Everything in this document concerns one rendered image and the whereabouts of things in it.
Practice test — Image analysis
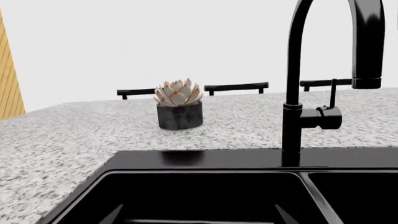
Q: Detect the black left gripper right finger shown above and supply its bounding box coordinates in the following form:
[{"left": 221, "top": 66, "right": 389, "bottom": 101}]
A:
[{"left": 274, "top": 203, "right": 300, "bottom": 224}]

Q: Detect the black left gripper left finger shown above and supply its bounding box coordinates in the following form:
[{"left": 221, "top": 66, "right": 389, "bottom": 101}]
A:
[{"left": 98, "top": 203, "right": 124, "bottom": 224}]

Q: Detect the black double-basin sink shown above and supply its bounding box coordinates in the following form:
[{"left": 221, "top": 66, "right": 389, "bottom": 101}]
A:
[{"left": 36, "top": 146, "right": 398, "bottom": 224}]

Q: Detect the black gooseneck faucet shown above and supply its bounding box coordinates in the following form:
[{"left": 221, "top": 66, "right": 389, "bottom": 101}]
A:
[{"left": 280, "top": 0, "right": 386, "bottom": 168}]

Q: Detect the succulent in dark grey pot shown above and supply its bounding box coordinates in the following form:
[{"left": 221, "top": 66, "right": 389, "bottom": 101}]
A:
[{"left": 153, "top": 77, "right": 205, "bottom": 131}]

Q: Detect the black chair back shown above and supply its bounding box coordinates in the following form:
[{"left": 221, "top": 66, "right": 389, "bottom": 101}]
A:
[
  {"left": 203, "top": 81, "right": 271, "bottom": 97},
  {"left": 116, "top": 88, "right": 157, "bottom": 101},
  {"left": 299, "top": 78, "right": 353, "bottom": 93}
]

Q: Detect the yellow wooden slat panel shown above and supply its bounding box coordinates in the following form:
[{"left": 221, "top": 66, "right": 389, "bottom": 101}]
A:
[{"left": 0, "top": 7, "right": 27, "bottom": 121}]

